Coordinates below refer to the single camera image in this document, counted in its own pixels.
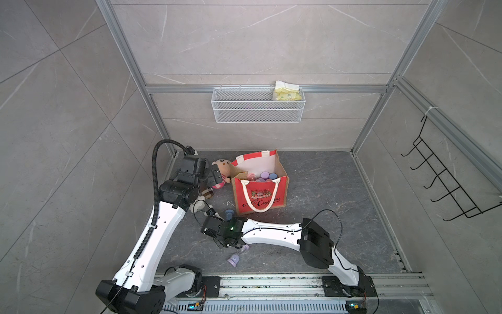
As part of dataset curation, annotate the red canvas jute bag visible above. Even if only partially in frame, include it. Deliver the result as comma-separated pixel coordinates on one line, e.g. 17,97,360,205
230,150,290,216

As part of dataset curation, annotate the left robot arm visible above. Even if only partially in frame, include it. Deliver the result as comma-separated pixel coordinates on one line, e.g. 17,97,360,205
95,139,223,313

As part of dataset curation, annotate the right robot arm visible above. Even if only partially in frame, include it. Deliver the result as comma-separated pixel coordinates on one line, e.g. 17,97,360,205
190,200,377,298

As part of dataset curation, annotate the blue hourglass left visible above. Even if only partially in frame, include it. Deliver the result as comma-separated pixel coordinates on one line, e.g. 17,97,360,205
225,209,235,221

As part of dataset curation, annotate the plaid brown pouch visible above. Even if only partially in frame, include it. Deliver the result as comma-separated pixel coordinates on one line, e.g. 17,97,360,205
201,188,214,200

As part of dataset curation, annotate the pink striped plush doll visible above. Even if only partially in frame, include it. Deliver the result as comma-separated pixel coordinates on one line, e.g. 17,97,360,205
212,159,231,189

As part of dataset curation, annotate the white fluffy plush toy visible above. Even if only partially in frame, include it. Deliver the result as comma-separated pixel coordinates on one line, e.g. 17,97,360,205
189,196,213,216

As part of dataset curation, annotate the yellow packet in basket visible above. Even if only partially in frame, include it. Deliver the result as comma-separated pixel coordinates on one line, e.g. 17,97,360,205
273,81,303,102

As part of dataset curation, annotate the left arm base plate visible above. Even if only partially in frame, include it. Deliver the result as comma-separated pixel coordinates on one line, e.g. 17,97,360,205
180,276,222,298

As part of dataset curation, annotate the white wire mesh basket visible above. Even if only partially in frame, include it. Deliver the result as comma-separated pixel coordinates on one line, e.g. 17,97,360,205
211,88,305,124

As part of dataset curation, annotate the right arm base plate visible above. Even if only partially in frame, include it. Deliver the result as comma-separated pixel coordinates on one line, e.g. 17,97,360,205
322,274,377,298

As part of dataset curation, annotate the black wire hook rack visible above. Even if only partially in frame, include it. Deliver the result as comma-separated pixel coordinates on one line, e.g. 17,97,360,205
401,115,501,222

